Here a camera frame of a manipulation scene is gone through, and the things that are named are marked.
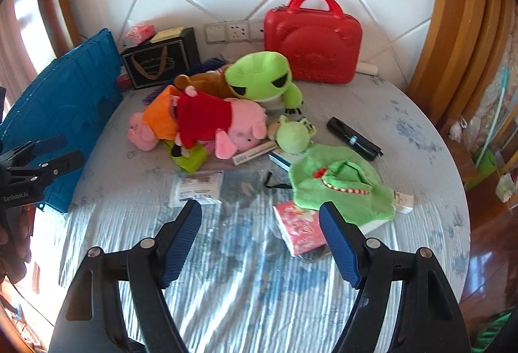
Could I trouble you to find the blue feather duster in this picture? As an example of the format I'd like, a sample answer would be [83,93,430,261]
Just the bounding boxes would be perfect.
[196,57,227,74]

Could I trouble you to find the pink pig plush red dress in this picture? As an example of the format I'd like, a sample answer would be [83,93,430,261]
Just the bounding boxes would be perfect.
[169,88,268,160]

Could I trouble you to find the small round green plush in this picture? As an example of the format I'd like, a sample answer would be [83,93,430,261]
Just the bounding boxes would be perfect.
[268,115,316,153]

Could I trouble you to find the pink pig plush orange dress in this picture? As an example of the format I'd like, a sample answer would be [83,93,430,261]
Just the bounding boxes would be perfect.
[127,85,181,151]

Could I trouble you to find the white wall socket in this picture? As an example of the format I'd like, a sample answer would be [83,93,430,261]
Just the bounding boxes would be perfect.
[224,20,252,42]

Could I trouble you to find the brown bear plush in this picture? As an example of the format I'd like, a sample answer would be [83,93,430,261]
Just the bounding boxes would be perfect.
[174,68,233,99]

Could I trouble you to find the green striped cloth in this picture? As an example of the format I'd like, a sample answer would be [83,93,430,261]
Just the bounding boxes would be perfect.
[471,310,514,353]

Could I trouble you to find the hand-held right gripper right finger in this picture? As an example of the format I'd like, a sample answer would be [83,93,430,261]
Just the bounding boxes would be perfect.
[319,201,474,353]

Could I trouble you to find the black gift bag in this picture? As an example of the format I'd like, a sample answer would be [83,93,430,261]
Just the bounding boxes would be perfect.
[120,27,201,91]

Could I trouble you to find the blue white box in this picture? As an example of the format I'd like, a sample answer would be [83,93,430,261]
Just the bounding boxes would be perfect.
[269,149,304,171]

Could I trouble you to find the pink floral tissue pack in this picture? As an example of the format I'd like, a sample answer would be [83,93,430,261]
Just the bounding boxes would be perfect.
[273,199,328,257]

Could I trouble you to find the yellow-green bag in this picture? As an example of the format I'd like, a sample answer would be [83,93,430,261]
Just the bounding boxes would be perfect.
[164,138,209,174]

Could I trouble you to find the pink tissue packet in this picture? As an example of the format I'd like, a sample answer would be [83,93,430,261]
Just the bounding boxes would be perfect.
[122,25,156,48]

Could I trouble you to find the blue plastic crate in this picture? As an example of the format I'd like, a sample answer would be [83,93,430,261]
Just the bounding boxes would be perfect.
[0,28,124,214]

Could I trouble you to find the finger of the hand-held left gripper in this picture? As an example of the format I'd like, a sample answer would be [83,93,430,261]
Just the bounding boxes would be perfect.
[0,136,67,168]
[8,151,85,192]

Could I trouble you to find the yellow flat box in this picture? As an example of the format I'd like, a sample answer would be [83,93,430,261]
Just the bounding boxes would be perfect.
[151,27,185,43]

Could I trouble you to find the green plush cloth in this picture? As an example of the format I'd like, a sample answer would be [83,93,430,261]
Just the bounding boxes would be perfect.
[288,143,414,225]

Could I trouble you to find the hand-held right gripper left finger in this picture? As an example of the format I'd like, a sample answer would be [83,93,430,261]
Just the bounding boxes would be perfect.
[49,199,203,353]

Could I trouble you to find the green plastic bin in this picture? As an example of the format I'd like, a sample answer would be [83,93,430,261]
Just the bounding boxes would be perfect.
[465,147,506,190]

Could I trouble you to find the person's left hand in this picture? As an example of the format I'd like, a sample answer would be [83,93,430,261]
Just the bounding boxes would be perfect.
[0,203,36,285]

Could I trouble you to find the white plastic packet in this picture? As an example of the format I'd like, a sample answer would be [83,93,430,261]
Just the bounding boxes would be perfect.
[172,171,224,208]

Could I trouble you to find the large green frog plush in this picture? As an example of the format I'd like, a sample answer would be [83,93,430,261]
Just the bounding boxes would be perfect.
[224,51,303,115]

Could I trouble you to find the red hard case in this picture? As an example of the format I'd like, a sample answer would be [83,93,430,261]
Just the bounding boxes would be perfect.
[264,0,362,84]

